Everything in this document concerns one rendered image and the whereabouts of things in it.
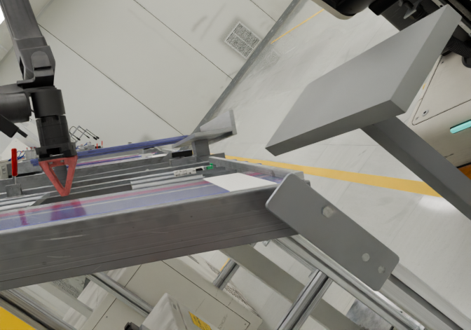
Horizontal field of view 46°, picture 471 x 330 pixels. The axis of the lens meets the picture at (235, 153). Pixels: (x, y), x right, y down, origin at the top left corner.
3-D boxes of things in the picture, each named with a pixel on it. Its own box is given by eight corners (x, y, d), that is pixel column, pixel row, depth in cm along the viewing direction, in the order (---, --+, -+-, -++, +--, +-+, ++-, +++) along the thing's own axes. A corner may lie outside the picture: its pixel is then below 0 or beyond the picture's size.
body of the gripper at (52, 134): (36, 157, 101) (29, 118, 100) (43, 156, 111) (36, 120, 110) (72, 151, 102) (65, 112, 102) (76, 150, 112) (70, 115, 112)
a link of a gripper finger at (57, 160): (45, 200, 103) (36, 150, 103) (50, 197, 110) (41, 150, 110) (82, 193, 105) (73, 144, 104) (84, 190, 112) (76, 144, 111)
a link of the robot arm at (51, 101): (62, 82, 104) (57, 86, 110) (24, 87, 101) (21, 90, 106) (69, 118, 105) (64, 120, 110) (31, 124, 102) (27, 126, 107)
